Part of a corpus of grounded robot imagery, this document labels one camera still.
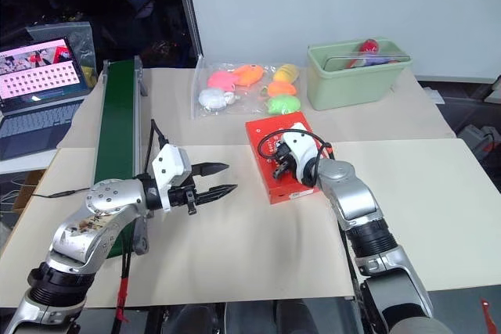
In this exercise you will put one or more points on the beige paper sheet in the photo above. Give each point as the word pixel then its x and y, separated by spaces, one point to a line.
pixel 242 240

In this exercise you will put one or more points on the beige table cloth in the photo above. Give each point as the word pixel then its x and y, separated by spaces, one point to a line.
pixel 219 128

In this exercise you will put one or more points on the aluminium frame post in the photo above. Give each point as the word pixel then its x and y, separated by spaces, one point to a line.
pixel 188 9

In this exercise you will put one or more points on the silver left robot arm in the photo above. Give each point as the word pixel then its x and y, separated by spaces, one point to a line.
pixel 109 201

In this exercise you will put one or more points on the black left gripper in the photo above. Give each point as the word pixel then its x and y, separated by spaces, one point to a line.
pixel 180 196

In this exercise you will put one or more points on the pink plastic toy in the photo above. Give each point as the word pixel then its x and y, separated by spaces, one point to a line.
pixel 220 79

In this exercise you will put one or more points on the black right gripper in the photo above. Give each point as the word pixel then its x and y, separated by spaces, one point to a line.
pixel 283 158

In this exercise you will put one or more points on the green conveyor belt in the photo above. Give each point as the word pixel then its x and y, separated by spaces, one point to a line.
pixel 117 115

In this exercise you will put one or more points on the yellow plastic toy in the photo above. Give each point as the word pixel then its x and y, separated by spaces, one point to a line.
pixel 285 73

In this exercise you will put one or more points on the red toy in bin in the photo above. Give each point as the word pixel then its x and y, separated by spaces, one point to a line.
pixel 368 46

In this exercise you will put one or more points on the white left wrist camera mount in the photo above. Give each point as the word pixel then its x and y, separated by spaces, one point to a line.
pixel 168 166

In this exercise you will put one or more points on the light blue plastic-wrapped item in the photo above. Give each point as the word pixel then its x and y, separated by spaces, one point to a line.
pixel 211 98

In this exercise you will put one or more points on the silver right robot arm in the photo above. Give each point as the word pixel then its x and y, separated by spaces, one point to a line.
pixel 348 193

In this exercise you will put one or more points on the green plastic-wrapped soft item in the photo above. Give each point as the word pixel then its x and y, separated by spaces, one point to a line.
pixel 283 104

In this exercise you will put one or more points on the red plastic strip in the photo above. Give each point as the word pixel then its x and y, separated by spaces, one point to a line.
pixel 488 314

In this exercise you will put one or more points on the yellow object behind laptop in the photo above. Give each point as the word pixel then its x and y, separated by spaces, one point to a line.
pixel 88 75

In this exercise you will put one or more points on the open laptop computer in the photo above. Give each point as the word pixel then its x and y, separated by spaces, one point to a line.
pixel 35 72

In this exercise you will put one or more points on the pale green plastic bin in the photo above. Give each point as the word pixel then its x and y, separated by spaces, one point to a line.
pixel 344 87

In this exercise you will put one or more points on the grey device beside table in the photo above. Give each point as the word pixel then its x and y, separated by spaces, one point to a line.
pixel 477 138

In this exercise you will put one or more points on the purple item in bin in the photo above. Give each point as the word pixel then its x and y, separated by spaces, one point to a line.
pixel 377 61

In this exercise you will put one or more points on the red and white box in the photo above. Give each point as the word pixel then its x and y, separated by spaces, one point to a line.
pixel 260 169

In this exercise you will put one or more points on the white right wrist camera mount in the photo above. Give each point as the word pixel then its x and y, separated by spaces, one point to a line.
pixel 299 146

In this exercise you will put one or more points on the clear plastic toy bag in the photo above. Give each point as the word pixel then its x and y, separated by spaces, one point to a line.
pixel 250 105

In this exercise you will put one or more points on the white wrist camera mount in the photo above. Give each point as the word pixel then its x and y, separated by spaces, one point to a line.
pixel 299 146
pixel 168 166

